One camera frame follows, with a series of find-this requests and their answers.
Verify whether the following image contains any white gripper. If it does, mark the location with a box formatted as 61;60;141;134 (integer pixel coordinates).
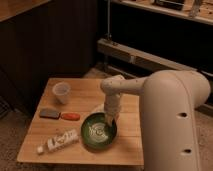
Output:
104;94;121;126

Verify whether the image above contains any green ceramic bowl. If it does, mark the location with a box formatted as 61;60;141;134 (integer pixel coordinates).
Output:
81;112;117;150

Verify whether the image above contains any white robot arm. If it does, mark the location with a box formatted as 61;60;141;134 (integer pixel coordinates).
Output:
100;70;211;171

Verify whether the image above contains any white rectangular sponge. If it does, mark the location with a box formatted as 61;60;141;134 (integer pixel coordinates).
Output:
92;104;104;113

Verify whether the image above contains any orange red block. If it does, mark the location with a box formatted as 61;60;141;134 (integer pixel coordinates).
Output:
61;113;80;121

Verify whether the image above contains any clear plastic cup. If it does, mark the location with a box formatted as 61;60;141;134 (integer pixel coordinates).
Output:
52;82;71;104

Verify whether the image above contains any wooden table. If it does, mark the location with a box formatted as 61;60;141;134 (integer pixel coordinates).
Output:
17;78;143;166

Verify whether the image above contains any grey sponge block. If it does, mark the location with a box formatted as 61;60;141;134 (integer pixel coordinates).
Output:
39;109;60;119

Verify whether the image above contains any white plastic bottle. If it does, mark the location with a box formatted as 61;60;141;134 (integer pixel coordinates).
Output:
37;129;79;155

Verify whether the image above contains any grey metal beam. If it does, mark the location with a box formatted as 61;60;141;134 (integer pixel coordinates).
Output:
97;37;213;118

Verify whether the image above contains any vertical metal pole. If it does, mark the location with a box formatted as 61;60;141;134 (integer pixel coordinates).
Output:
107;0;111;42

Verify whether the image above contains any wooden shelf with items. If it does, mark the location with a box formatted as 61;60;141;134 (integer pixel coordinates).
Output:
112;0;213;26

